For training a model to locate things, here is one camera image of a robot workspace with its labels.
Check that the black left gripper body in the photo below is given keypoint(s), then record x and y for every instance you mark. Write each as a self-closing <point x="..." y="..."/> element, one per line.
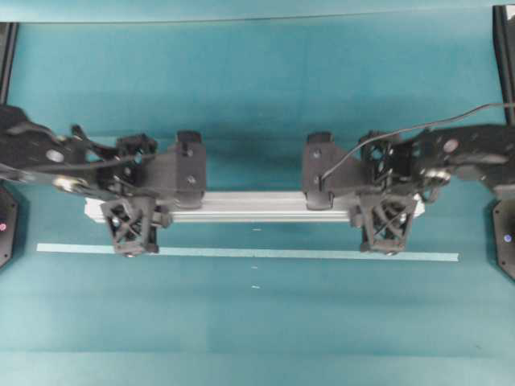
<point x="116" y="178"/>

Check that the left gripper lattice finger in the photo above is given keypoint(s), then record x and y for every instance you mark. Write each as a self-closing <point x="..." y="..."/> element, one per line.
<point x="130" y="224"/>
<point x="136" y="146"/>

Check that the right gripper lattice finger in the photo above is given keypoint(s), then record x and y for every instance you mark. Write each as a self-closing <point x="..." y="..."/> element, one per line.
<point x="386" y="223"/>
<point x="373" y="138"/>

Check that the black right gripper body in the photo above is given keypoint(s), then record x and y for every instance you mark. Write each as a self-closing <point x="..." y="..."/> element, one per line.
<point x="379" y="168"/>

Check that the silver aluminium extrusion rail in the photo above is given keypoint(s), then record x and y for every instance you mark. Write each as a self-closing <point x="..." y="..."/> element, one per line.
<point x="262" y="207"/>

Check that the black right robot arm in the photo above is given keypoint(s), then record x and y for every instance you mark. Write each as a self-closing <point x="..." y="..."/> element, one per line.
<point x="483" y="153"/>

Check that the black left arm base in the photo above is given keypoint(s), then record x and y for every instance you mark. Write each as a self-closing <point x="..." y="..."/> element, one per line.
<point x="8" y="223"/>

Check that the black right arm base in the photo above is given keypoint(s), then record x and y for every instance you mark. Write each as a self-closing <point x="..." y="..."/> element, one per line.
<point x="503" y="222"/>

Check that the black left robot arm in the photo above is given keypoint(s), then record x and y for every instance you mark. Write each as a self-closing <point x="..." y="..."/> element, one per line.
<point x="33" y="153"/>

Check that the light blue tape strip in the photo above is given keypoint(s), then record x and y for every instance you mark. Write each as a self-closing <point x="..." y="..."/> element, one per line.
<point x="256" y="253"/>

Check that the teal table cloth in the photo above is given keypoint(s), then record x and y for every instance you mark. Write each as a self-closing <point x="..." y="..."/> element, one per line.
<point x="255" y="90"/>

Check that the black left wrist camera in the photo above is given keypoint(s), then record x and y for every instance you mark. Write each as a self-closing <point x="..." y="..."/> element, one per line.
<point x="190" y="170"/>

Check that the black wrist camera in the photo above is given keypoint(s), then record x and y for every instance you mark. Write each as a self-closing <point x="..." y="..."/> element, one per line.
<point x="317" y="154"/>
<point x="190" y="170"/>

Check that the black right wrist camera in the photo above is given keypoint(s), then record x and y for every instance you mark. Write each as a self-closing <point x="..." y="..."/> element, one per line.
<point x="317" y="154"/>

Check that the black right frame post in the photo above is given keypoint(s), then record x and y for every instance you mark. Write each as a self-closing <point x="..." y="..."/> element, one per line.
<point x="503" y="40"/>

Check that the black frame post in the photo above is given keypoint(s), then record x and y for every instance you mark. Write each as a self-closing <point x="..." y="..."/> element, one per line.
<point x="503" y="40"/>
<point x="8" y="37"/>

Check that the black left frame post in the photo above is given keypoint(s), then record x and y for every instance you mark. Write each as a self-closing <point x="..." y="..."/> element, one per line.
<point x="8" y="37"/>

